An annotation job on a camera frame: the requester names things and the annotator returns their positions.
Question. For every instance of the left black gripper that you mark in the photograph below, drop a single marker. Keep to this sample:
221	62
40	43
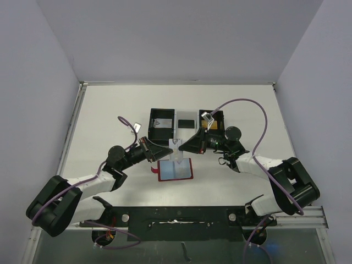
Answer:
155	151

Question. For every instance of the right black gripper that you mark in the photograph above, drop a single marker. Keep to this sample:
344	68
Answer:
203	141

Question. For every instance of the red leather card holder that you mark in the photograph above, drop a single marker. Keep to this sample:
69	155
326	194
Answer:
168	170

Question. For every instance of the silver VIP card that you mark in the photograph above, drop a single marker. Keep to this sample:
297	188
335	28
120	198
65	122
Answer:
182	170
161	123

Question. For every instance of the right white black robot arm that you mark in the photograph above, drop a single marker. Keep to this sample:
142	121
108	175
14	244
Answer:
293	188

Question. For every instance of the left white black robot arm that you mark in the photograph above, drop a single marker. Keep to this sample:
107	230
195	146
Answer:
62	202

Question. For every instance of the gold VIP card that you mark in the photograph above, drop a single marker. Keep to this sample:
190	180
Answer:
214	125

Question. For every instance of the black card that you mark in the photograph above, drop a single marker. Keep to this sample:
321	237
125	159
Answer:
186	124

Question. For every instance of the white middle bin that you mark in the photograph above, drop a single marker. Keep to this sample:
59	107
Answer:
185	134

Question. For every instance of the left black bin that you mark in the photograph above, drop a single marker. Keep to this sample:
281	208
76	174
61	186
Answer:
160	134

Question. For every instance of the black bin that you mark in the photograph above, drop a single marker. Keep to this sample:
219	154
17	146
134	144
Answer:
160	134
219	117

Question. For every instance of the right black bin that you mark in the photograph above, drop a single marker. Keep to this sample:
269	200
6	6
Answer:
219	117

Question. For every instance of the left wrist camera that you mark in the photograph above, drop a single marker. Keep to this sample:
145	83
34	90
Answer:
136	128

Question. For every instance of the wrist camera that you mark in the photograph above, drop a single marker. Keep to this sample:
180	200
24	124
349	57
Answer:
207	120
136	128

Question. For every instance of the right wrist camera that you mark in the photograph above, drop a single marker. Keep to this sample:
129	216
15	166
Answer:
207	120

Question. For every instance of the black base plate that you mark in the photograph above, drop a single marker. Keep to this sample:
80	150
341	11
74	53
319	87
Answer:
193	223

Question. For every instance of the aluminium left rail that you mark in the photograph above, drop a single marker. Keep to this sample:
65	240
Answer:
71	128

